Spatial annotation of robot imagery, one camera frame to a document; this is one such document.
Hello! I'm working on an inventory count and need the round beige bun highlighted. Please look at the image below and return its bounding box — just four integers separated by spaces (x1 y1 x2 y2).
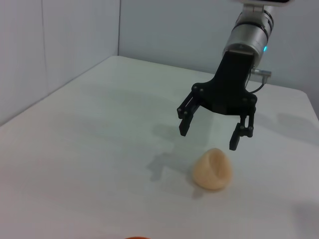
192 147 234 191

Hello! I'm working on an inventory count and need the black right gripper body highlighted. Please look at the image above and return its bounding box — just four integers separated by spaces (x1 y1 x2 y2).
191 50 258 116

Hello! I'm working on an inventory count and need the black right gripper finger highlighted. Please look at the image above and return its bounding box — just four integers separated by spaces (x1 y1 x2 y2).
176 91 206 137
229 107 258 151

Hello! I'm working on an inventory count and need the right arm connector cable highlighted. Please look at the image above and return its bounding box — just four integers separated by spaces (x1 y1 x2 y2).
246 68 273 95

